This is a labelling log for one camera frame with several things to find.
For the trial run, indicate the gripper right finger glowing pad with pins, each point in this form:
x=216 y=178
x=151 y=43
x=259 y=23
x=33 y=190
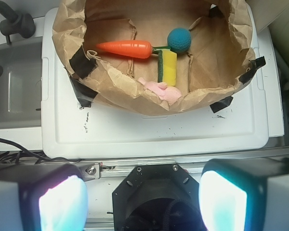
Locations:
x=250 y=194

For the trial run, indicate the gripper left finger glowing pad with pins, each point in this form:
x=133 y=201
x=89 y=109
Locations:
x=50 y=197

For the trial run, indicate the blue ball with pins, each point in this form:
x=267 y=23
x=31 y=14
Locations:
x=179 y=40

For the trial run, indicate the white plastic bin lid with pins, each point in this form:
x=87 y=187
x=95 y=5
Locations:
x=99 y=131

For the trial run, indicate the pink plush toy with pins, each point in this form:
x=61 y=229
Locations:
x=162 y=90

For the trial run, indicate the brown paper bag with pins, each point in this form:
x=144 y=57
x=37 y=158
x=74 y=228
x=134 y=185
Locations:
x=219 y=63

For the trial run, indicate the yellow green sponge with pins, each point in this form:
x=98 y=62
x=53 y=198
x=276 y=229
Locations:
x=167 y=66

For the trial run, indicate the orange plastic carrot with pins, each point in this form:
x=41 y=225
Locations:
x=131 y=48

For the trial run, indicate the black faucet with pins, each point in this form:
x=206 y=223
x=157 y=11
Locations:
x=15 y=22

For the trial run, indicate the aluminium rail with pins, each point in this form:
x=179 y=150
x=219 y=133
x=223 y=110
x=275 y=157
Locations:
x=193 y=163

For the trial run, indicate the black octagonal mount plate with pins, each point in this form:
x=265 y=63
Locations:
x=157 y=198

